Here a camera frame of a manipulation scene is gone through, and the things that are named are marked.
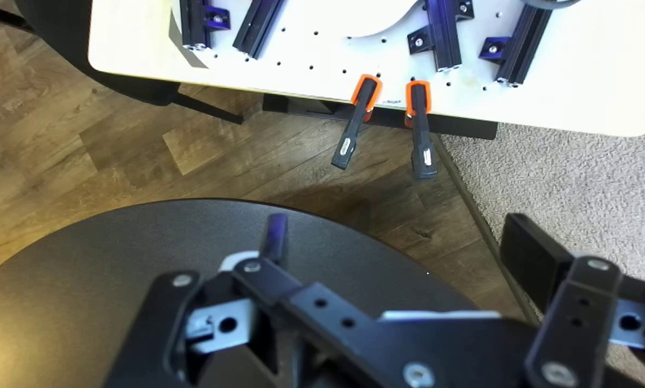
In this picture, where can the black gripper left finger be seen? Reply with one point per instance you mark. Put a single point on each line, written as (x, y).
(322, 304)

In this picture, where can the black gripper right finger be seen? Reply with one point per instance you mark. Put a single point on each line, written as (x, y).
(577, 316)

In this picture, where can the black orange bar clamp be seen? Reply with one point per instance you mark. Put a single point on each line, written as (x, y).
(356, 121)
(422, 137)

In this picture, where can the white robot mounting board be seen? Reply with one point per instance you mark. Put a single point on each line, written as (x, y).
(594, 79)

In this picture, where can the black aluminium extrusion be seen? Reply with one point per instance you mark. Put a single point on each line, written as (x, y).
(192, 23)
(444, 34)
(522, 47)
(257, 24)

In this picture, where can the blue corner bracket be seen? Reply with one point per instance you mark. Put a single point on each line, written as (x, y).
(465, 7)
(419, 41)
(217, 19)
(495, 48)

